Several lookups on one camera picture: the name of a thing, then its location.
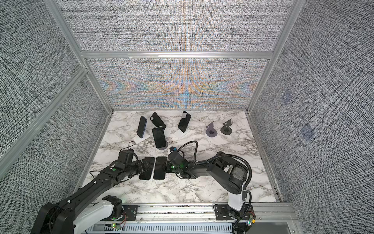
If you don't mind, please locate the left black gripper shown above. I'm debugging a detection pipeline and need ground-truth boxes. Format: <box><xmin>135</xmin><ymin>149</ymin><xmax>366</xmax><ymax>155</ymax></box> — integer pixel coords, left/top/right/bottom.
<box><xmin>126</xmin><ymin>157</ymin><xmax>152</xmax><ymax>177</ymax></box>

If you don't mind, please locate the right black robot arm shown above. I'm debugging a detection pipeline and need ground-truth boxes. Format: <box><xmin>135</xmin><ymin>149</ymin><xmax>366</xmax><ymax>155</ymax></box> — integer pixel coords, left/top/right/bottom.
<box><xmin>168</xmin><ymin>151</ymin><xmax>252</xmax><ymax>212</ymax></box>

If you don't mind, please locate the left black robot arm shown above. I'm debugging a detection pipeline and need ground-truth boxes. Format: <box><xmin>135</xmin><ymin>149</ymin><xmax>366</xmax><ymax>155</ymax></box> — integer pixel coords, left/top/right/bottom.
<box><xmin>31</xmin><ymin>159</ymin><xmax>150</xmax><ymax>234</ymax></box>

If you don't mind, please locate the grey round stand front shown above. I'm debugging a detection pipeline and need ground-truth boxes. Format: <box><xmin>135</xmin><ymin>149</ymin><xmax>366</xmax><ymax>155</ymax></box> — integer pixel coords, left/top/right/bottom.
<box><xmin>158</xmin><ymin>146</ymin><xmax>168</xmax><ymax>151</ymax></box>

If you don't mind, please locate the white stand far left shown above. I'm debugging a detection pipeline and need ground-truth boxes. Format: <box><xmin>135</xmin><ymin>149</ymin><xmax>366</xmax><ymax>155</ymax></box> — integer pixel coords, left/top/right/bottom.
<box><xmin>133</xmin><ymin>132</ymin><xmax>150</xmax><ymax>144</ymax></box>

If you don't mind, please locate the white centre phone stand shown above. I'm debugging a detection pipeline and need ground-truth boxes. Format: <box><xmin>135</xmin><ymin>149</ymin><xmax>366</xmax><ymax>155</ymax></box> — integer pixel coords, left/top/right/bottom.
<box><xmin>174</xmin><ymin>128</ymin><xmax>191</xmax><ymax>139</ymax></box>

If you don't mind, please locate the white stand behind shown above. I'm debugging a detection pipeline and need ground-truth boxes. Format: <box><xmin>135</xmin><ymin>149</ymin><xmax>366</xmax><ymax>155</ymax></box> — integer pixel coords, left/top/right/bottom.
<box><xmin>164</xmin><ymin>127</ymin><xmax>172</xmax><ymax>137</ymax></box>

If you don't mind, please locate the green-edged phone on round stand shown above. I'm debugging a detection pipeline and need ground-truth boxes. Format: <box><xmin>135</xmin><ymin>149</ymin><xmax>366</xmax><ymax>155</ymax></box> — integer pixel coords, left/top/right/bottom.
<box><xmin>152</xmin><ymin>126</ymin><xmax>167</xmax><ymax>149</ymax></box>

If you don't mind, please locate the blue-cased phone far left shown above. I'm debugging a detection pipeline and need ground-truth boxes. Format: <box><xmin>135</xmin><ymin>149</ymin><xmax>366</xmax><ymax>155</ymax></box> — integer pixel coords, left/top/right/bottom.
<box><xmin>136</xmin><ymin>116</ymin><xmax>147</xmax><ymax>138</ymax></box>

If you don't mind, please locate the purple round phone stand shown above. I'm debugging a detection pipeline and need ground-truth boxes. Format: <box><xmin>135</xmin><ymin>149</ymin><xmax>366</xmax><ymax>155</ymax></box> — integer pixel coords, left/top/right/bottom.
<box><xmin>206</xmin><ymin>121</ymin><xmax>218</xmax><ymax>137</ymax></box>

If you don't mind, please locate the black textured-back phone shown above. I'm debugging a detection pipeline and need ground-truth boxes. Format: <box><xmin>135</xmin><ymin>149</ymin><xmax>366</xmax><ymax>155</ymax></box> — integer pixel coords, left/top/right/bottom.
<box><xmin>150</xmin><ymin>112</ymin><xmax>167</xmax><ymax>130</ymax></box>

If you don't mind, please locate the dark green round phone stand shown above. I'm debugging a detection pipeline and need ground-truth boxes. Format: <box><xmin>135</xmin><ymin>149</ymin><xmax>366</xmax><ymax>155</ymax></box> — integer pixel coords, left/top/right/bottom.
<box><xmin>221</xmin><ymin>119</ymin><xmax>233</xmax><ymax>136</ymax></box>

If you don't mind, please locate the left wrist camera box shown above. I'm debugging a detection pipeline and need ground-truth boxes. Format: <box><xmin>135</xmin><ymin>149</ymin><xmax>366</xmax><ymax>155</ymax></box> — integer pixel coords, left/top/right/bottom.
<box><xmin>115</xmin><ymin>149</ymin><xmax>138</xmax><ymax>169</ymax></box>

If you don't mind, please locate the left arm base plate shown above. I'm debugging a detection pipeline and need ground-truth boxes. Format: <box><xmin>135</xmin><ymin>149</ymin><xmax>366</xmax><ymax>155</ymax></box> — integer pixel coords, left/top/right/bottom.
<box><xmin>103</xmin><ymin>205</ymin><xmax>139</xmax><ymax>222</ymax></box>

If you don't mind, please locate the aluminium front rail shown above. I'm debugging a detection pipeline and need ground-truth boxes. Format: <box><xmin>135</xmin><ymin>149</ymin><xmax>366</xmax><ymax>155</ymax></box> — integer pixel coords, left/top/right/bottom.
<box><xmin>81</xmin><ymin>203</ymin><xmax>303</xmax><ymax>234</ymax></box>

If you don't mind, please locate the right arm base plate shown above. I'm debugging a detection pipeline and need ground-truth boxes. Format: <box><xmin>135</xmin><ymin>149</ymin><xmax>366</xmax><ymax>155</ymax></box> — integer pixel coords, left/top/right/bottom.
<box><xmin>213</xmin><ymin>204</ymin><xmax>238</xmax><ymax>221</ymax></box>

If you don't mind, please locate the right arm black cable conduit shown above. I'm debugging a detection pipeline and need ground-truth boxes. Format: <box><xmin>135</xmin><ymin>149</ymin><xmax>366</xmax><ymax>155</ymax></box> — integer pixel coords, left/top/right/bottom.
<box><xmin>175</xmin><ymin>140</ymin><xmax>253</xmax><ymax>232</ymax></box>

